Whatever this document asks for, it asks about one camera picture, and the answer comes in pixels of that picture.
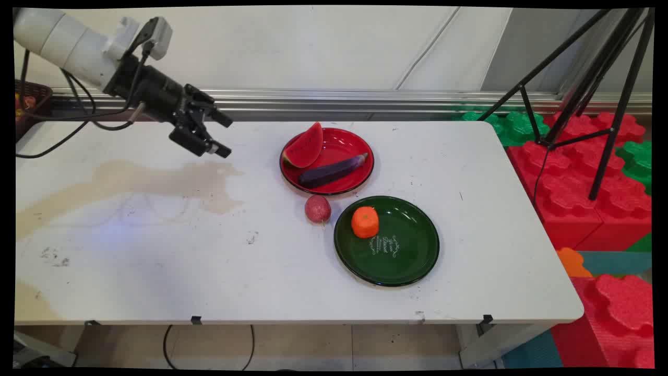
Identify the black tripod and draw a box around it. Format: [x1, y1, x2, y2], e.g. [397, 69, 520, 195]
[478, 8, 655, 202]

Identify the green foam block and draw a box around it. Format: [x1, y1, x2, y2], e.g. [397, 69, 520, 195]
[453, 107, 551, 147]
[616, 140, 653, 195]

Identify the toy watermelon slice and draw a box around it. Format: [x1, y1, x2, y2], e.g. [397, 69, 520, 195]
[282, 122, 324, 169]

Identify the pink-red round toy fruit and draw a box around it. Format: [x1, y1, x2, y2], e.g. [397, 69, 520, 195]
[304, 194, 332, 226]

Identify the grey table leg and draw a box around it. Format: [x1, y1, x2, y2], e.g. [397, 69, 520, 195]
[458, 323, 555, 369]

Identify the big red foam block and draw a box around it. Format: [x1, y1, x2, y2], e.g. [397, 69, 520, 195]
[551, 274, 655, 369]

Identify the orange toy tangerine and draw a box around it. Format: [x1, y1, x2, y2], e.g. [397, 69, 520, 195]
[351, 206, 380, 239]

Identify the purple toy eggplant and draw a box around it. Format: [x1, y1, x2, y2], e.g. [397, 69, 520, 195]
[299, 152, 369, 190]

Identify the dark green plate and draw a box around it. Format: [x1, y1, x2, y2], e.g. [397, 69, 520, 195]
[333, 195, 440, 287]

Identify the black cable under table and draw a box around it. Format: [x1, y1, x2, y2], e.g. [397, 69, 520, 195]
[163, 324, 256, 371]

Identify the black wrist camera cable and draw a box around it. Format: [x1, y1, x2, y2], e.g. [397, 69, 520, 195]
[16, 41, 157, 159]

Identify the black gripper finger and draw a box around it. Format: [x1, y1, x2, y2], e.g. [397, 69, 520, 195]
[169, 124, 232, 159]
[206, 106, 234, 129]

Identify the red plate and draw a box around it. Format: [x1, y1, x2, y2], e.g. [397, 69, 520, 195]
[279, 127, 375, 196]

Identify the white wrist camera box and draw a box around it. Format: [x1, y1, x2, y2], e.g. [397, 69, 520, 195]
[104, 16, 173, 61]

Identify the red foam block stack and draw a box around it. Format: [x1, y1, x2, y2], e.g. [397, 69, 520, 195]
[506, 111, 653, 252]

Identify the dark wicker basket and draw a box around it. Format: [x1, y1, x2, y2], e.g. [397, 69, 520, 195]
[15, 79, 53, 143]

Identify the teal foam mat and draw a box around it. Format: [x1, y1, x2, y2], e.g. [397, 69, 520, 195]
[577, 251, 653, 276]
[501, 329, 564, 369]

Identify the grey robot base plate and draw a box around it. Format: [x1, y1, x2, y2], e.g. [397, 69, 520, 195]
[13, 332, 77, 369]

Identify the aluminium wall rail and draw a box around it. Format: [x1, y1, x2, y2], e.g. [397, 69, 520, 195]
[51, 88, 653, 122]

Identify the orange foam piece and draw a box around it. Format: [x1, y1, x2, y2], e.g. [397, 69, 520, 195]
[556, 247, 593, 278]

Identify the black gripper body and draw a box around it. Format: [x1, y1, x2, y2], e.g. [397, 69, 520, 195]
[103, 54, 216, 131]

